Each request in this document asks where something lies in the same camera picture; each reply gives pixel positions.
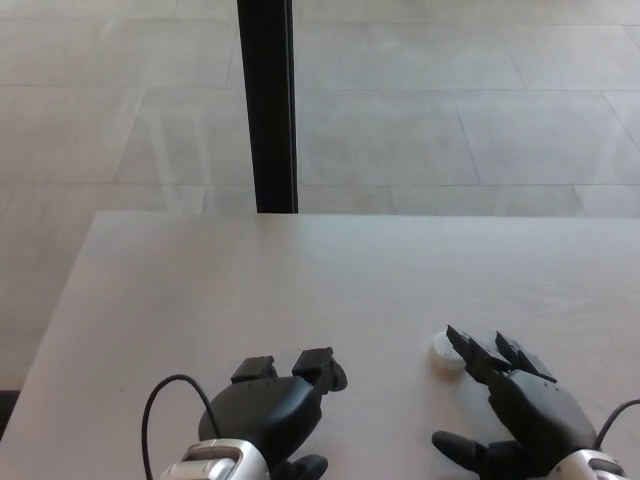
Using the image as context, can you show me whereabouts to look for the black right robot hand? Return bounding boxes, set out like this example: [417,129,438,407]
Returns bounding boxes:
[430,324,599,480]

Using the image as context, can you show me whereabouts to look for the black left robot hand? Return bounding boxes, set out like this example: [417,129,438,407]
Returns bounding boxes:
[197,345,350,480]

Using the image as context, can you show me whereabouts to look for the white screw cap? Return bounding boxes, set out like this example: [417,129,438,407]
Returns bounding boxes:
[430,330,469,373]

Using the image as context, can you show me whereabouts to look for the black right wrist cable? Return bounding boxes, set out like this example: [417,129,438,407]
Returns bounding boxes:
[593,397,640,452]

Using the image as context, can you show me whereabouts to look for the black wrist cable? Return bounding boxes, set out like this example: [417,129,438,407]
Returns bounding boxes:
[593,397,640,452]
[140,374,215,480]

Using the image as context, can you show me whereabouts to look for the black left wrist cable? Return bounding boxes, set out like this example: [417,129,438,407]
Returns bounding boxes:
[140,374,215,480]

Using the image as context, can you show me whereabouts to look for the black vertical window post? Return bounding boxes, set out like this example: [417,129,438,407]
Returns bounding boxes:
[236,0,300,214]

